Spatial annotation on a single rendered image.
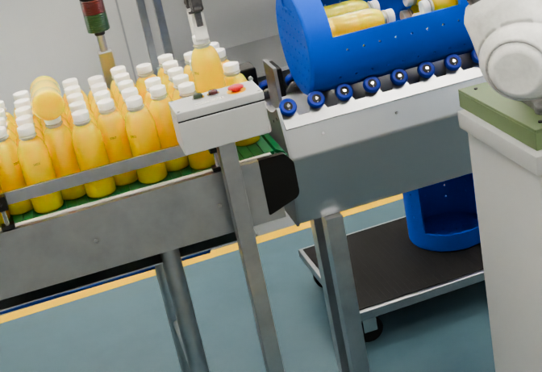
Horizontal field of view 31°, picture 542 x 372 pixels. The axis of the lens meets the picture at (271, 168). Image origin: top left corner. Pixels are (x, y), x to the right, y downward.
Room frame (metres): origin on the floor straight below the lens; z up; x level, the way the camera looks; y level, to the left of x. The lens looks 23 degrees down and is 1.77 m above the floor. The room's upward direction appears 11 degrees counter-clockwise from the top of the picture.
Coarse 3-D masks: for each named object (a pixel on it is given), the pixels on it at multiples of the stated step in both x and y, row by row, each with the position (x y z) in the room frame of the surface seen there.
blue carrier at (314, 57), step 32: (288, 0) 2.40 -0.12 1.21; (320, 0) 2.35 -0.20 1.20; (384, 0) 2.62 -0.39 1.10; (288, 32) 2.46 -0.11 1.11; (320, 32) 2.31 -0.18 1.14; (352, 32) 2.32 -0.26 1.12; (384, 32) 2.33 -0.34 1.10; (416, 32) 2.35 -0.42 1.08; (448, 32) 2.37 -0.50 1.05; (288, 64) 2.52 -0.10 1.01; (320, 64) 2.30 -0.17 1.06; (352, 64) 2.32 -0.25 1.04; (384, 64) 2.35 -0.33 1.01; (416, 64) 2.40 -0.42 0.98
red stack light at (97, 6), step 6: (96, 0) 2.67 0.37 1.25; (102, 0) 2.69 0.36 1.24; (84, 6) 2.67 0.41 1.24; (90, 6) 2.67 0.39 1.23; (96, 6) 2.67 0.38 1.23; (102, 6) 2.68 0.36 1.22; (84, 12) 2.68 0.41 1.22; (90, 12) 2.66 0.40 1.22; (96, 12) 2.67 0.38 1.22; (102, 12) 2.68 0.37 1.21
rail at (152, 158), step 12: (144, 156) 2.14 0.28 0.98; (156, 156) 2.14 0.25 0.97; (168, 156) 2.15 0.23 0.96; (180, 156) 2.15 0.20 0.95; (96, 168) 2.12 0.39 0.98; (108, 168) 2.12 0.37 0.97; (120, 168) 2.13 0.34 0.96; (132, 168) 2.13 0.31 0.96; (48, 180) 2.10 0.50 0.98; (60, 180) 2.10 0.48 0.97; (72, 180) 2.11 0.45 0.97; (84, 180) 2.11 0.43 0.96; (96, 180) 2.12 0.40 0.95; (12, 192) 2.08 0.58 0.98; (24, 192) 2.08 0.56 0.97; (36, 192) 2.09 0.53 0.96; (48, 192) 2.09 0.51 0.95
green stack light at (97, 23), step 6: (84, 18) 2.68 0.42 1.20; (90, 18) 2.67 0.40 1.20; (96, 18) 2.67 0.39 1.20; (102, 18) 2.67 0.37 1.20; (90, 24) 2.67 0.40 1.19; (96, 24) 2.67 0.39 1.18; (102, 24) 2.67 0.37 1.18; (108, 24) 2.69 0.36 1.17; (90, 30) 2.67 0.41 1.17; (96, 30) 2.66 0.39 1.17; (102, 30) 2.67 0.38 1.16
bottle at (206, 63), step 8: (200, 48) 2.24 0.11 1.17; (208, 48) 2.24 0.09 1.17; (192, 56) 2.25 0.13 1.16; (200, 56) 2.23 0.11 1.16; (208, 56) 2.23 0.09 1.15; (216, 56) 2.24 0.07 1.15; (192, 64) 2.24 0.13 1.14; (200, 64) 2.22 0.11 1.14; (208, 64) 2.22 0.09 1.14; (216, 64) 2.23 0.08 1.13; (200, 72) 2.22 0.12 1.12; (208, 72) 2.22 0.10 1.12; (216, 72) 2.23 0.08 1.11; (200, 80) 2.23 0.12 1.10; (208, 80) 2.22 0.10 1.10; (216, 80) 2.23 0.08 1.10; (224, 80) 2.25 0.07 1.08; (200, 88) 2.23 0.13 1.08; (208, 88) 2.22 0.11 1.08; (216, 88) 2.22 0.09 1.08
